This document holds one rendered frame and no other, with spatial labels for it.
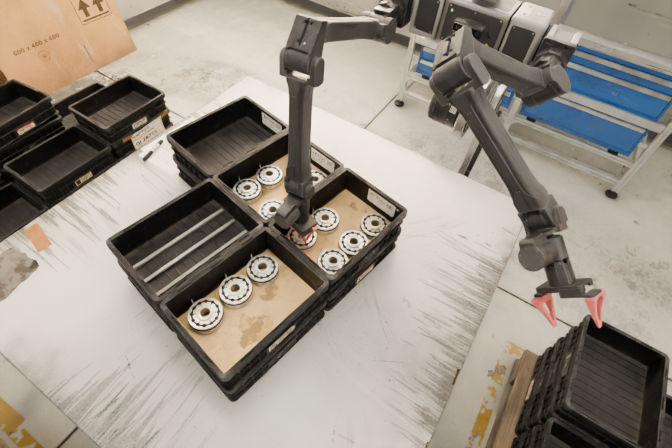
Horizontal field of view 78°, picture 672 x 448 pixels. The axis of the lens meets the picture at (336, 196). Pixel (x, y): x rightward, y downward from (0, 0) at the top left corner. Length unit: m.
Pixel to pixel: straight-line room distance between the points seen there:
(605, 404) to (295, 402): 1.13
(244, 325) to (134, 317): 0.41
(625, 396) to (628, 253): 1.34
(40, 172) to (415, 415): 2.15
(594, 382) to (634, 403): 0.14
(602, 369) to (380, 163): 1.20
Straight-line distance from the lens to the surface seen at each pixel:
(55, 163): 2.68
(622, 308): 2.89
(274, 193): 1.62
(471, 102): 0.93
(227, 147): 1.82
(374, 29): 1.31
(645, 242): 3.30
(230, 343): 1.33
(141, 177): 1.96
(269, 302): 1.37
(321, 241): 1.48
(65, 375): 1.58
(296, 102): 1.08
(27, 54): 3.86
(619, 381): 2.02
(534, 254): 0.98
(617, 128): 3.17
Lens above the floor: 2.05
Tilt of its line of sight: 49 degrees down
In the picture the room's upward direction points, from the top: 6 degrees clockwise
